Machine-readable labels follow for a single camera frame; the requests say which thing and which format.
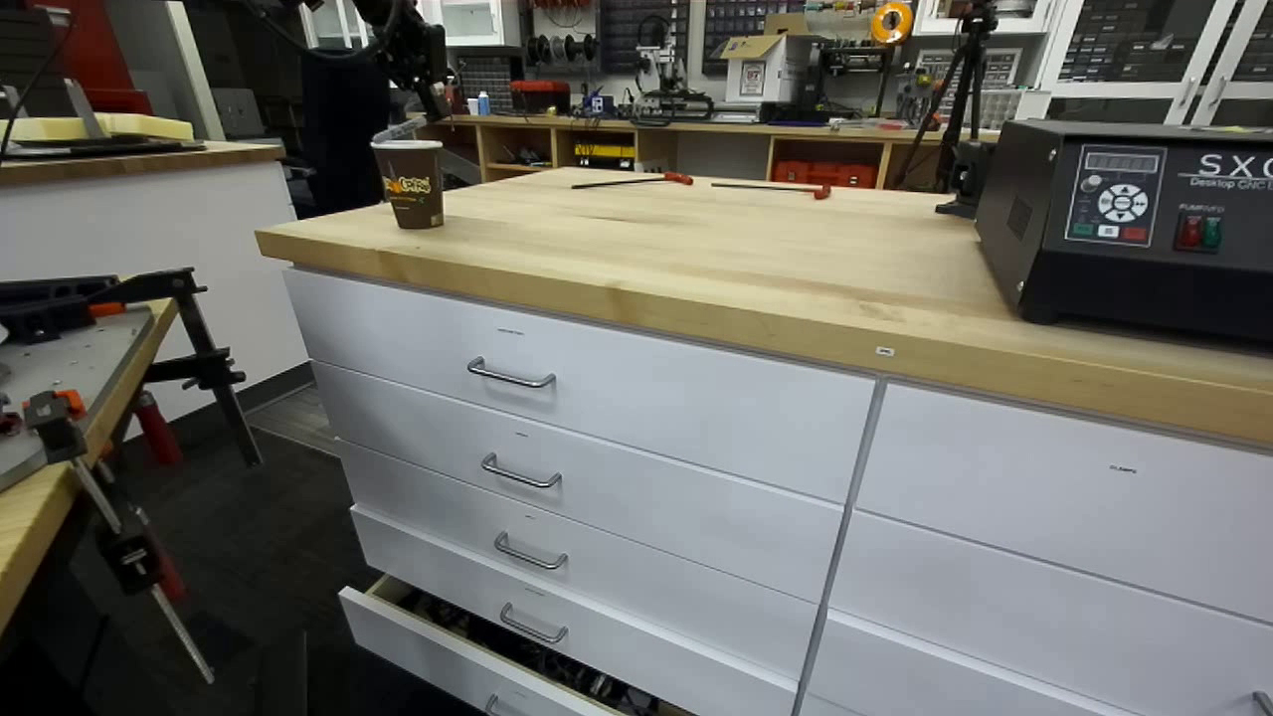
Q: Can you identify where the black camera tripod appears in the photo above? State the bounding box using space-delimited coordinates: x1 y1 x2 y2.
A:
890 0 998 219

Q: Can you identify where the yellow tape roll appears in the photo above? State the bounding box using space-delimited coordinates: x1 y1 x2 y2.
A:
872 0 915 49

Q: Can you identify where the red-handled hex key right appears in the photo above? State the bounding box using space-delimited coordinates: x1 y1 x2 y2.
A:
707 178 832 202

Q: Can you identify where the wooden side workbench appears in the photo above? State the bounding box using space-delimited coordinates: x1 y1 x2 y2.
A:
0 298 181 623

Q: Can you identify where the white top right drawer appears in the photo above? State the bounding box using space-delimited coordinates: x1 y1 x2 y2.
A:
858 386 1273 621

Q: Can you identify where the wooden background shelf bench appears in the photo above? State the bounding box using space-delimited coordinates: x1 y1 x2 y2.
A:
443 114 942 190

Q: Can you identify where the brown paper coffee cup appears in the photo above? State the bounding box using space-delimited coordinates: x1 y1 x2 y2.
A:
374 139 446 229

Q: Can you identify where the open white bottom drawer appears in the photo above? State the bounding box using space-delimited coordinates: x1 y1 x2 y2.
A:
339 578 666 716

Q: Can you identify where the black office chair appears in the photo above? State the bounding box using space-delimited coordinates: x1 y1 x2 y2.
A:
296 57 390 219

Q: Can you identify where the red-handled hex key left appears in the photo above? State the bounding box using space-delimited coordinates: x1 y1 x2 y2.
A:
569 170 697 190

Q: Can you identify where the robot arm with white link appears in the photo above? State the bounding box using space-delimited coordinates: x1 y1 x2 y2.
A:
242 0 449 119

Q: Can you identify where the white top left drawer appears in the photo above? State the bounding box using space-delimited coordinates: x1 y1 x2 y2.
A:
288 271 872 501

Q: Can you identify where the black bar clamp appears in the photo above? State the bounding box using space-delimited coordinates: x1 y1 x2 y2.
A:
26 390 217 686

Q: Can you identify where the red-handled hex key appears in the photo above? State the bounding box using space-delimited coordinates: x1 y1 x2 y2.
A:
707 178 832 202
569 170 697 190

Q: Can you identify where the black control box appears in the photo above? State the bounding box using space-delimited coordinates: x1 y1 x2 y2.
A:
975 119 1273 347

